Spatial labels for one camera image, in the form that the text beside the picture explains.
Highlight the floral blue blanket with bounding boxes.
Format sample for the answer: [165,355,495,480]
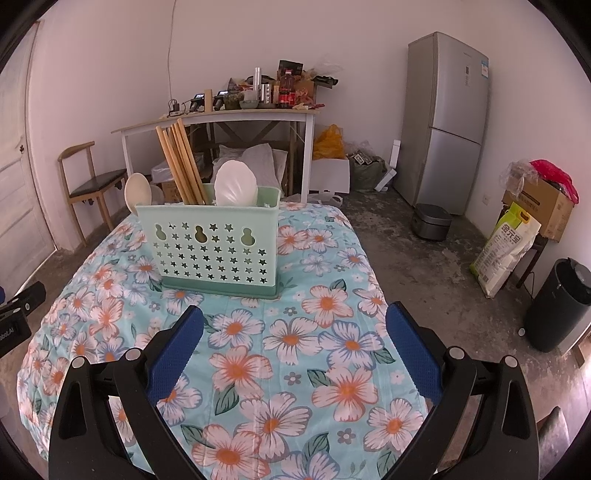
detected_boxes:
[15,200,429,480]

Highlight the clutter of bottles and items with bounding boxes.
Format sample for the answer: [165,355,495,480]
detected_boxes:
[225,59,341,112]

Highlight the thin wall cable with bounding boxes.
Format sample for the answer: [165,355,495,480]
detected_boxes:
[167,0,179,106]

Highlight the white panelled door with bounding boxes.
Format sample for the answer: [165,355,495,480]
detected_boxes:
[0,32,57,298]

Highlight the clear plastic storage box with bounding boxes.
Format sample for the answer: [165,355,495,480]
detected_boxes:
[150,154,205,184]

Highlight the wooden chair with dark seat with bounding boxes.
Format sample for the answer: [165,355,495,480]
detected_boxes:
[57,140,130,248]

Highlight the cola bottle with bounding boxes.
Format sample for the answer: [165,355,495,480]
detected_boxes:
[278,69,298,110]

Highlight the bundle of wooden chopsticks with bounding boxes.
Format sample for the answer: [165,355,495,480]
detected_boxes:
[154,118,209,206]

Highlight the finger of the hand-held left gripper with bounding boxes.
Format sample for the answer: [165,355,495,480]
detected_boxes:
[0,281,47,325]

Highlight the white board strips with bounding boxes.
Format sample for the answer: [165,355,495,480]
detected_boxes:
[373,138,403,193]

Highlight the large brown cardboard box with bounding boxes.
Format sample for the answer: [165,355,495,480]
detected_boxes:
[502,176,575,244]

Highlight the red plastic bag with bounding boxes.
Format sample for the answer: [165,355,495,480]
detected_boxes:
[528,159,580,205]

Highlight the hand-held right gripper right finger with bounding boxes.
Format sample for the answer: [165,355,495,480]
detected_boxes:
[385,301,541,480]

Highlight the grey rice cooker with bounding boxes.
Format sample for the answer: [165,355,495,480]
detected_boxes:
[412,202,454,242]

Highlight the small brown cardboard box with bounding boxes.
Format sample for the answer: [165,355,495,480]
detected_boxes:
[161,180,184,205]

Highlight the black cylindrical air purifier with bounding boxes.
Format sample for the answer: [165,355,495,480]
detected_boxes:
[523,257,591,354]

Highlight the white bag under table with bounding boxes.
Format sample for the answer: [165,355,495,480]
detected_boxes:
[211,143,288,195]

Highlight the white cardboard box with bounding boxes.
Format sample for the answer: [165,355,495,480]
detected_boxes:
[311,156,351,195]

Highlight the green plastic utensil holder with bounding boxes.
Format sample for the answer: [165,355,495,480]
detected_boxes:
[135,184,283,302]

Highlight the yellow and white rice bag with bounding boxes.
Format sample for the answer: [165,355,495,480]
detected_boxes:
[469,201,542,299]

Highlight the grey refrigerator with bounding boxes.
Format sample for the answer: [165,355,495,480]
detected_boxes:
[393,31,491,217]

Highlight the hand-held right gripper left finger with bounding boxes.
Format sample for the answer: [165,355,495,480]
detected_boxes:
[48,305,205,480]

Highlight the cream round spoon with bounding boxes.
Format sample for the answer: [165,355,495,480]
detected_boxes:
[124,172,153,215]

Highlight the yellow plastic bag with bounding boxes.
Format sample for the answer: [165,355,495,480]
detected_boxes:
[312,123,346,161]

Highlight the grey-green sack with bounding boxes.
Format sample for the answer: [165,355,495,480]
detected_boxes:
[348,142,387,193]

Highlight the white table with wooden top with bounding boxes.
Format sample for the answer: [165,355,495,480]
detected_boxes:
[111,107,321,205]

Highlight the white shell-shaped spoon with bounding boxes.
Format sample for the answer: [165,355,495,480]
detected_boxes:
[213,159,259,208]

